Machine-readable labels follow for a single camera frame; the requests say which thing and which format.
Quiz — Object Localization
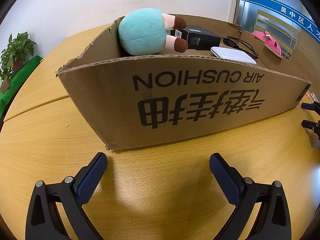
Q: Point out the large potted green plant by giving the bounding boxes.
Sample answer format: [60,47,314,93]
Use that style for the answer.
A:
[0,32,38,80]

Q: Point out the white power bank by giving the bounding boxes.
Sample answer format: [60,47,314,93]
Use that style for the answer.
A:
[210,46,257,65]

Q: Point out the wooden desktop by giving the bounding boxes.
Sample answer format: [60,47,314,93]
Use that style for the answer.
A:
[0,22,320,240]

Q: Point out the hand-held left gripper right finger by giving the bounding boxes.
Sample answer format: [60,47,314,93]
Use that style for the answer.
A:
[209,153,292,240]

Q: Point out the glass door with blue banner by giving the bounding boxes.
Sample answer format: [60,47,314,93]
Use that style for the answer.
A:
[235,0,320,63]

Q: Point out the printed cardboard box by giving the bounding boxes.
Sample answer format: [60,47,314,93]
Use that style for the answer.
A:
[56,14,312,152]

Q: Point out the black product box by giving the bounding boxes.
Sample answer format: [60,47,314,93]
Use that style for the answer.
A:
[170,25,222,51]

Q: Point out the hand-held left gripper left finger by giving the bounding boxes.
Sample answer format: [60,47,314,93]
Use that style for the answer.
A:
[25,152,108,240]

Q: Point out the green cloth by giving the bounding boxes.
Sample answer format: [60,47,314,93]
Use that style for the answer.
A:
[0,55,44,120]

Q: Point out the black sunglasses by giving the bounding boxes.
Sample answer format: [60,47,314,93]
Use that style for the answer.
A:
[222,37,259,58]

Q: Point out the teal and pink plush toy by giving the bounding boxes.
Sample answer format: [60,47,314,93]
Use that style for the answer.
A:
[118,9,188,55]

